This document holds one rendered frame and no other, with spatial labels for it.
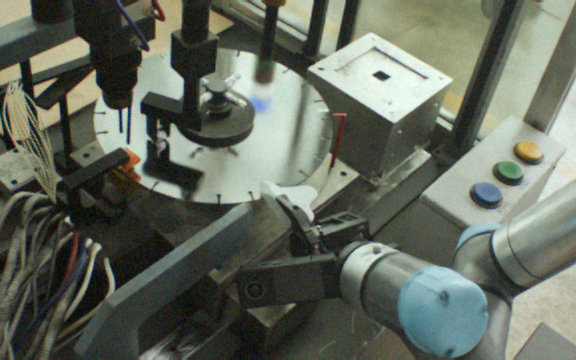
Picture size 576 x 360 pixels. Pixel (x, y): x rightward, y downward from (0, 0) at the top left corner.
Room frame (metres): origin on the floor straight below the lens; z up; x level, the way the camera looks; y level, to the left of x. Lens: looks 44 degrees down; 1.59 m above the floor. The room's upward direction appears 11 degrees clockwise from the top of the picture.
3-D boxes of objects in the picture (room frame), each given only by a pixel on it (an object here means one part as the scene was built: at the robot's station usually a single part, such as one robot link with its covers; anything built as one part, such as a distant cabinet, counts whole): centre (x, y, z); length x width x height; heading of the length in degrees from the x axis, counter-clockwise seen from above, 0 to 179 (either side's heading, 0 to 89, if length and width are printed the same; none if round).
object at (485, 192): (0.75, -0.28, 0.90); 0.04 x 0.04 x 0.02
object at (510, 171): (0.81, -0.32, 0.90); 0.04 x 0.04 x 0.02
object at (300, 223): (0.57, -0.01, 0.97); 0.09 x 0.02 x 0.05; 36
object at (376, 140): (1.00, -0.11, 0.82); 0.18 x 0.18 x 0.15; 56
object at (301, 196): (0.62, 0.00, 0.96); 0.09 x 0.06 x 0.03; 36
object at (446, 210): (0.82, -0.30, 0.82); 0.28 x 0.11 x 0.15; 146
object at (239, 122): (0.76, 0.13, 0.96); 0.11 x 0.11 x 0.03
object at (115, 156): (0.59, 0.23, 0.95); 0.10 x 0.03 x 0.07; 146
